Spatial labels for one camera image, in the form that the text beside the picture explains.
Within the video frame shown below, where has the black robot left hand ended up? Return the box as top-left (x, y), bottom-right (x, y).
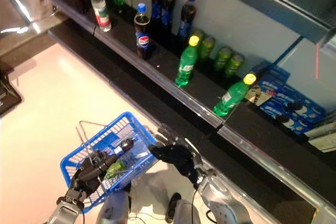
top-left (68, 154), bottom-right (119, 201)

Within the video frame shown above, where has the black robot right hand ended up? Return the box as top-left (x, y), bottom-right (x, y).
top-left (148, 126), bottom-right (201, 185)

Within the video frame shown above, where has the blue plastic shopping basket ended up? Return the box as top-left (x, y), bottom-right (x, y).
top-left (59, 111), bottom-right (160, 214)

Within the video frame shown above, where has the small Pepsi cola bottle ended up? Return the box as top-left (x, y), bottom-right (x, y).
top-left (160, 0), bottom-right (176, 35)
top-left (177, 0), bottom-right (197, 40)
top-left (133, 3), bottom-right (152, 60)
top-left (90, 137), bottom-right (135, 174)

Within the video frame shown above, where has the green soda can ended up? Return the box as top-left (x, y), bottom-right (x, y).
top-left (198, 36), bottom-right (216, 62)
top-left (104, 159), bottom-right (127, 180)
top-left (224, 52), bottom-right (245, 78)
top-left (190, 28), bottom-right (205, 41)
top-left (212, 46), bottom-right (233, 72)

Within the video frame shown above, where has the silver robot left leg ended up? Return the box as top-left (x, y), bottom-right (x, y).
top-left (96, 182), bottom-right (132, 224)

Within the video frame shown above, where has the silver robot leg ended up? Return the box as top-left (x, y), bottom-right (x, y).
top-left (164, 191), bottom-right (200, 224)
top-left (96, 182), bottom-right (132, 224)

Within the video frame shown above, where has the silver robot right leg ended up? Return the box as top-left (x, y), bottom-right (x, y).
top-left (164, 191), bottom-right (200, 224)

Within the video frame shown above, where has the black shelf base plinth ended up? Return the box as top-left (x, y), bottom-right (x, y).
top-left (48, 22), bottom-right (316, 224)

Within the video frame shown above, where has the wafer roll biscuit box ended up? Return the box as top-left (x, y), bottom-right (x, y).
top-left (245, 82), bottom-right (279, 107)

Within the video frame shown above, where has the blue Oreo cookie box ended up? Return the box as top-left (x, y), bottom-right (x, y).
top-left (259, 104), bottom-right (316, 135)
top-left (259, 82), bottom-right (328, 122)

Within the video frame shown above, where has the black glass display case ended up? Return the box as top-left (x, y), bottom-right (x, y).
top-left (0, 63), bottom-right (23, 116)

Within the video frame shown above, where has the narrow blue biscuit box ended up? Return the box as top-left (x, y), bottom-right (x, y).
top-left (248, 60), bottom-right (274, 80)

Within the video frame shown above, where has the beige cardboard box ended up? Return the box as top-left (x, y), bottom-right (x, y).
top-left (306, 120), bottom-right (336, 154)

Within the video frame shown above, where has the clear water bottle red cap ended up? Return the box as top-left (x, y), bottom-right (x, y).
top-left (88, 0), bottom-right (112, 33)

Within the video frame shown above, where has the stainless steel counter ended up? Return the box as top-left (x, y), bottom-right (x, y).
top-left (0, 0), bottom-right (68, 57)

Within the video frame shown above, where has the clear plastic price rail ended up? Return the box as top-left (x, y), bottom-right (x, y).
top-left (217, 124), bottom-right (336, 217)
top-left (93, 23), bottom-right (225, 130)
top-left (19, 0), bottom-right (97, 35)

